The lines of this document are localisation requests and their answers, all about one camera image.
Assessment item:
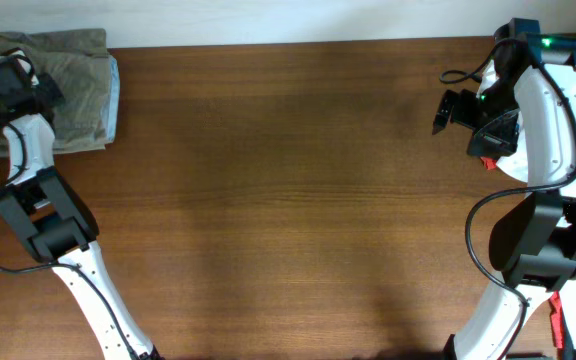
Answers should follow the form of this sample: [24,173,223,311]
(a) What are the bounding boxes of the khaki green shorts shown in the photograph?
[0,28,120,157]

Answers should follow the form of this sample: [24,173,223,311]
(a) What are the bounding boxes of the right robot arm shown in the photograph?
[433,18,576,359]

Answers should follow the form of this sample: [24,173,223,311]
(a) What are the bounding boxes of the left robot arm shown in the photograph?
[0,53,160,360]

